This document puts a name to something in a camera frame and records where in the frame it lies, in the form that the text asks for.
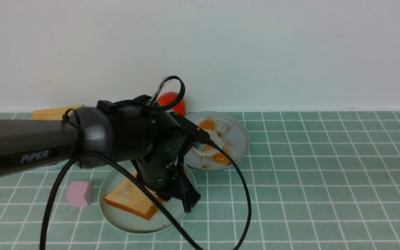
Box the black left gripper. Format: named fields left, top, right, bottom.
left=136, top=134, right=201, bottom=213

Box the toast slice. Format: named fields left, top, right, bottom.
left=99, top=170, right=158, bottom=220
left=31, top=105, right=84, bottom=120

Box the fried egg front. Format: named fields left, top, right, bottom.
left=192, top=129, right=224, bottom=157

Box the fried egg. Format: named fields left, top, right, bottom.
left=202, top=142, right=235, bottom=169
left=192, top=129, right=224, bottom=157
left=198, top=117, right=228, bottom=137

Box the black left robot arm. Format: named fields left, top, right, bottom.
left=0, top=101, right=209, bottom=212

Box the fried egg near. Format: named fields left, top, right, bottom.
left=202, top=142, right=235, bottom=169

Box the fried egg rear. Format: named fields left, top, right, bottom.
left=198, top=117, right=228, bottom=137

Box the grey plate with eggs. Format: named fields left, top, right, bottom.
left=185, top=111, right=250, bottom=171

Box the green centre plate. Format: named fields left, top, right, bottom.
left=98, top=161, right=197, bottom=235

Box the red tomato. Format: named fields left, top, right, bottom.
left=157, top=92, right=187, bottom=116

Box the pink foam cube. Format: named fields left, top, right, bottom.
left=66, top=181, right=93, bottom=207

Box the green checkered tablecloth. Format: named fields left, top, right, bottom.
left=0, top=112, right=400, bottom=250

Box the blue plate with toast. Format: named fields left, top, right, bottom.
left=31, top=160, right=68, bottom=172

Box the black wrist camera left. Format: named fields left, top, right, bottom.
left=169, top=112, right=211, bottom=144

